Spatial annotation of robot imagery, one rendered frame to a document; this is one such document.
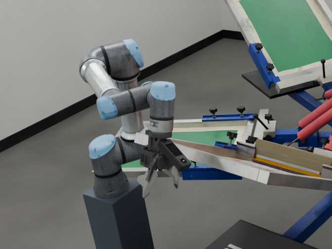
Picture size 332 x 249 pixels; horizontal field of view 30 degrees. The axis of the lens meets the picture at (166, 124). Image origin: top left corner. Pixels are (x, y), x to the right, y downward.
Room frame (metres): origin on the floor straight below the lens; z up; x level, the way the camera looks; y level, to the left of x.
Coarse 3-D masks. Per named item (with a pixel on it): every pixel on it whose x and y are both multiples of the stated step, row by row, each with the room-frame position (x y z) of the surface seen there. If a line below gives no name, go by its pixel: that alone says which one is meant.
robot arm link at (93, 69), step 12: (96, 48) 2.20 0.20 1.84; (84, 60) 2.14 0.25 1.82; (96, 60) 2.12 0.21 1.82; (84, 72) 2.10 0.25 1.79; (96, 72) 2.03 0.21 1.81; (96, 84) 1.95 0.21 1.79; (108, 84) 1.91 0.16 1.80; (108, 96) 1.81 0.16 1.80; (120, 96) 1.81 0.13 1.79; (132, 96) 1.81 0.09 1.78; (108, 108) 1.78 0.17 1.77; (120, 108) 1.79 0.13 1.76; (132, 108) 1.80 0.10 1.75
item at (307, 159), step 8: (256, 144) 2.28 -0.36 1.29; (264, 144) 2.26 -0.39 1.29; (272, 144) 2.23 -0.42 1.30; (280, 144) 2.21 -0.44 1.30; (256, 152) 2.26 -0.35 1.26; (264, 152) 2.24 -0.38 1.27; (272, 152) 2.21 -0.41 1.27; (280, 152) 2.19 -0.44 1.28; (288, 152) 2.17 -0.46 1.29; (296, 152) 2.14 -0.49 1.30; (304, 152) 2.12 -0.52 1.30; (280, 160) 2.17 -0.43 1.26; (288, 160) 2.15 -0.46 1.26; (296, 160) 2.13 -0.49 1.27; (304, 160) 2.10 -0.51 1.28; (312, 160) 2.08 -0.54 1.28; (320, 160) 2.06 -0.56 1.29; (328, 160) 2.04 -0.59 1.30; (312, 168) 2.06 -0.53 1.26; (320, 168) 2.04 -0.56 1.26
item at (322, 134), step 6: (318, 132) 2.79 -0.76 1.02; (324, 132) 2.78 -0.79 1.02; (330, 132) 2.77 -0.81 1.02; (306, 138) 2.74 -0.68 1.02; (312, 138) 2.70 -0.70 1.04; (318, 138) 2.74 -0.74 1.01; (300, 144) 2.75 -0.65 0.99; (306, 144) 2.74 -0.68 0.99; (312, 144) 2.70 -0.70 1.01; (318, 144) 2.74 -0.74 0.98
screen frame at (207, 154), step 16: (144, 144) 1.97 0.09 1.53; (176, 144) 1.87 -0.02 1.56; (192, 144) 2.15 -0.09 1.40; (192, 160) 1.80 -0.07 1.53; (208, 160) 1.76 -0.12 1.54; (224, 160) 1.72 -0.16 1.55; (256, 176) 1.61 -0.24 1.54; (272, 176) 1.60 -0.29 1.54; (288, 176) 1.65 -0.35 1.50; (304, 176) 1.72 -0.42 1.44
